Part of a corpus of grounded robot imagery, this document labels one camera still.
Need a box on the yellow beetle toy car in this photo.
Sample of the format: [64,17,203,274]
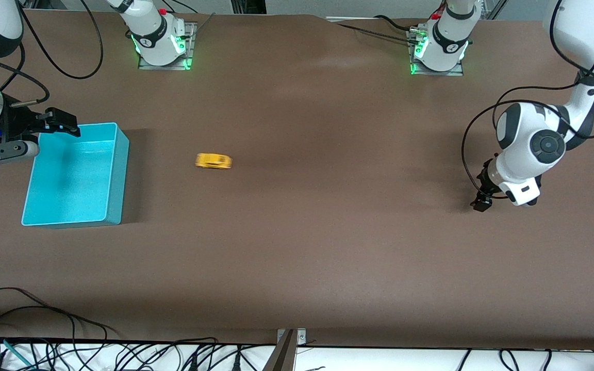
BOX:
[195,153,233,170]

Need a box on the turquoise plastic storage bin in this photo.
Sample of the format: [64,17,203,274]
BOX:
[21,122,130,228]

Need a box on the silver metal edge strip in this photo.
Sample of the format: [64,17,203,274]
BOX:
[325,16,412,23]

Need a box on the grey metal pole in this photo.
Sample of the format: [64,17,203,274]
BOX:
[262,330,298,371]

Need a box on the thin black right gripper cable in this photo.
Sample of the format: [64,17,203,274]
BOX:
[0,44,50,106]

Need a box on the black right arm cable loop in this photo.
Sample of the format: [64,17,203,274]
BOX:
[19,0,104,80]

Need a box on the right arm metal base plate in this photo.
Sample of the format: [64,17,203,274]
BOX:
[138,22,197,71]

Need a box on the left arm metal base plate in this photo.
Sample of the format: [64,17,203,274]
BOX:
[407,28,465,77]

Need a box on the long black floor cable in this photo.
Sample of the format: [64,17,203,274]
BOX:
[0,287,120,341]
[0,307,109,371]

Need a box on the thick black base cable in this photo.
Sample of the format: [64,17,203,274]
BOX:
[373,14,414,31]

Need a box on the small metal table bracket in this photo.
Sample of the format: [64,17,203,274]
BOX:
[276,328,307,346]

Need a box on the teal cable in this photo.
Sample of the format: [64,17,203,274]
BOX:
[0,335,34,367]

